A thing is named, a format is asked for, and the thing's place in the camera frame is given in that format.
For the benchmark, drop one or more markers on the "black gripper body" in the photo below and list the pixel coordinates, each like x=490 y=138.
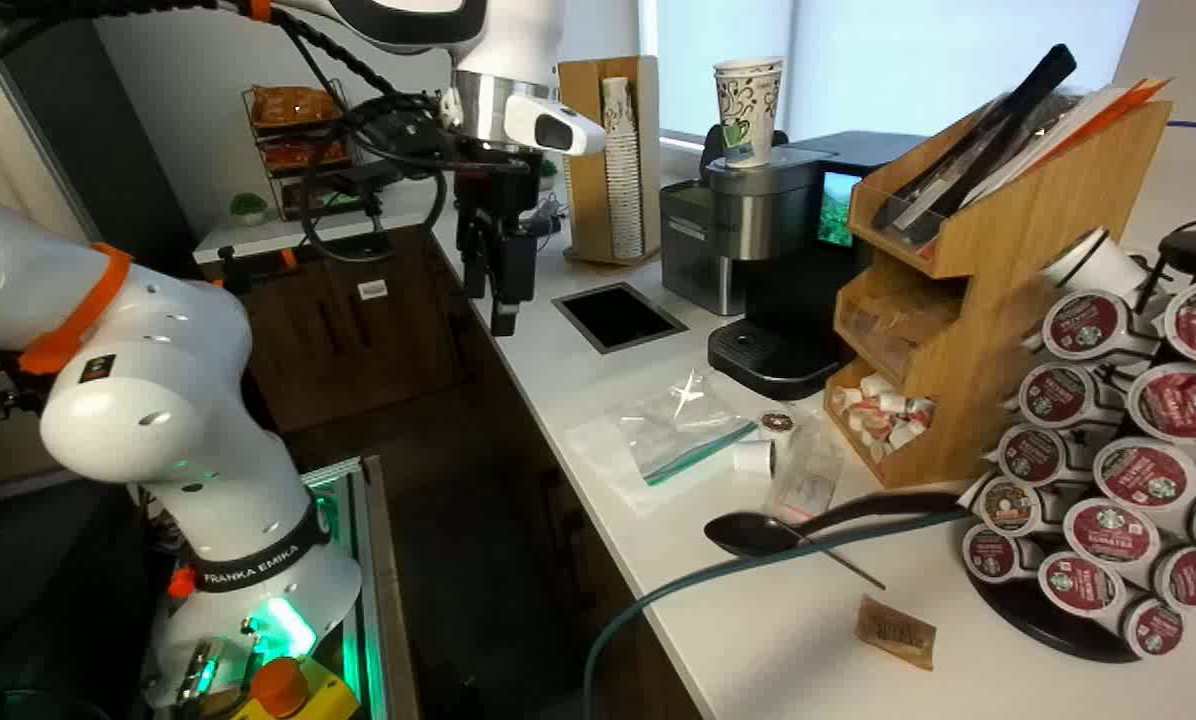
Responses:
x=502 y=194

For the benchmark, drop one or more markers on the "black spoon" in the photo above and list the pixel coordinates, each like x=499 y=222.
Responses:
x=754 y=532

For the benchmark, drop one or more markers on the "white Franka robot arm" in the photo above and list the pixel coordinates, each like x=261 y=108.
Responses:
x=157 y=386

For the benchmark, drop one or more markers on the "wooden shelf organizer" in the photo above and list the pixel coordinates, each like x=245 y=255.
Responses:
x=1021 y=227

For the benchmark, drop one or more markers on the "wooden cup dispenser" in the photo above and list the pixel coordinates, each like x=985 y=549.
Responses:
x=581 y=161

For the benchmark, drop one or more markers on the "steel framed counter chute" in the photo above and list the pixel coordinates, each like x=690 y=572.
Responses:
x=618 y=319

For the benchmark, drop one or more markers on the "stack of white paper cups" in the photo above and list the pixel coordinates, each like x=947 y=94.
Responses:
x=621 y=161

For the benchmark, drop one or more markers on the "dark wooden cabinet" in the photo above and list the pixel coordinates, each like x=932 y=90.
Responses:
x=356 y=344

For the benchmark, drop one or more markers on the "steel trash bin with lid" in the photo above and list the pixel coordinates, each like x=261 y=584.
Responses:
x=683 y=247

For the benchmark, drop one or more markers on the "large clear plastic bag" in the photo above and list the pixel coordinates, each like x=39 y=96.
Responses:
x=599 y=446

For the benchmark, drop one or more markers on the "small green seal zip bag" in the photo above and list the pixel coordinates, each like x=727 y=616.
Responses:
x=683 y=427

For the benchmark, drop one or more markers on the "patterned paper cup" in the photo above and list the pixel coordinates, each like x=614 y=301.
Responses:
x=750 y=105

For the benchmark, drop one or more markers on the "black silver coffee machine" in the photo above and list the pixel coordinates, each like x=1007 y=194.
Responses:
x=783 y=301

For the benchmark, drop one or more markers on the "white creamer cup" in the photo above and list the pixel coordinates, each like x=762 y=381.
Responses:
x=754 y=458
x=907 y=438
x=865 y=427
x=869 y=390
x=907 y=405

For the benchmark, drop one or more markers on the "brown packets bundle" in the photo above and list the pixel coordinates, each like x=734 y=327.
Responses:
x=888 y=327

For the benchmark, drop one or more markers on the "thin dark stir stick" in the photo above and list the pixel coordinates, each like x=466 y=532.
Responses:
x=837 y=561

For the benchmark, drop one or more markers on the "bright window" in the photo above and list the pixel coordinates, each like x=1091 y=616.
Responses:
x=919 y=61

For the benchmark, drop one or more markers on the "yellow emergency stop box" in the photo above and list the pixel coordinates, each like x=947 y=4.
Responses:
x=291 y=687

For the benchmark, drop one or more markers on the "black utensils bundle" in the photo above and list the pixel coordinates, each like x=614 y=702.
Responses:
x=983 y=143

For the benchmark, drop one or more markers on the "brown sugar packet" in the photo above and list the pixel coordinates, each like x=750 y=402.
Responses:
x=899 y=635

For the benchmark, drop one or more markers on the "orange paper packets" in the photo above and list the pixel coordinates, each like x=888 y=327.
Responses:
x=1128 y=102

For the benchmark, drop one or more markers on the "black coffee pod carousel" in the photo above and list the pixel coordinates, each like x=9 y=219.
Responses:
x=1065 y=638

